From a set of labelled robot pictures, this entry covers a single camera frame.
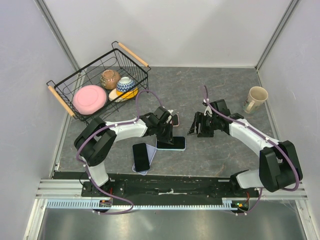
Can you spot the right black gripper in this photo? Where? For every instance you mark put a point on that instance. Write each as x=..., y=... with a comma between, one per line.
x=199, y=118

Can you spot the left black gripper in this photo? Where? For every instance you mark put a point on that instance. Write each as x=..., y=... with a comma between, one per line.
x=168, y=138

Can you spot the light blue phone case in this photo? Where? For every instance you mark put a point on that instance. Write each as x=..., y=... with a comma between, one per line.
x=183, y=149

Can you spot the lavender phone case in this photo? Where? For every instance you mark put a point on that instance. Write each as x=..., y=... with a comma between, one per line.
x=151, y=150

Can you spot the pink phone case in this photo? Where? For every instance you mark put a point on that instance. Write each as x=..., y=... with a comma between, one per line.
x=178, y=121

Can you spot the blue edged black phone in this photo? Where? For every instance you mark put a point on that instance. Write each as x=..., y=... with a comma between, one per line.
x=141, y=158

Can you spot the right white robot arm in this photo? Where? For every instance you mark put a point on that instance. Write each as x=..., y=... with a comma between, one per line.
x=279, y=167

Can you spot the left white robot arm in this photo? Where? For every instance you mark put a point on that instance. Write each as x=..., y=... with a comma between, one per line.
x=96, y=140

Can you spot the blue patterned bowl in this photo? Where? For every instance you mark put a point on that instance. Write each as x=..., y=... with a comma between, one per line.
x=124, y=85

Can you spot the cream mug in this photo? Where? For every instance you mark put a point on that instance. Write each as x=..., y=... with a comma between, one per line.
x=256, y=97

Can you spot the brown ceramic bowl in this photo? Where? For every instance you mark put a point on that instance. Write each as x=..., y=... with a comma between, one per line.
x=109, y=79

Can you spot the pink plate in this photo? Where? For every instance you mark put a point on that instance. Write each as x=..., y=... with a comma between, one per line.
x=89, y=99

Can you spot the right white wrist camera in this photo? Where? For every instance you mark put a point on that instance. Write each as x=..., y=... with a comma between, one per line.
x=208, y=111

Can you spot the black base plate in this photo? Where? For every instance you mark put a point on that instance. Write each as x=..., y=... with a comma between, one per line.
x=174, y=190

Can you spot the black wire basket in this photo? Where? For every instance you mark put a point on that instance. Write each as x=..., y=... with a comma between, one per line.
x=120, y=59

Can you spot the grey cable duct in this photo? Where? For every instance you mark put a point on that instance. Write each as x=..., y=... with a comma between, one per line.
x=99, y=204

